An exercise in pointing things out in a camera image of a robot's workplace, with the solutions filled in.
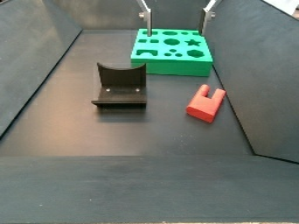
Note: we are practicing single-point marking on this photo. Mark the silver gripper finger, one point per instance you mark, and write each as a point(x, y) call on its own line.
point(146, 15)
point(209, 14)

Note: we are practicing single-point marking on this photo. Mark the black curved cradle stand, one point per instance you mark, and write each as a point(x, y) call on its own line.
point(122, 86)

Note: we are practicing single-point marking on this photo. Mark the green foam shape fixture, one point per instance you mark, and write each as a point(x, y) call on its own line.
point(175, 52)

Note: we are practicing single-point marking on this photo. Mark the red square-circle block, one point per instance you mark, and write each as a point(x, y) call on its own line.
point(203, 107)

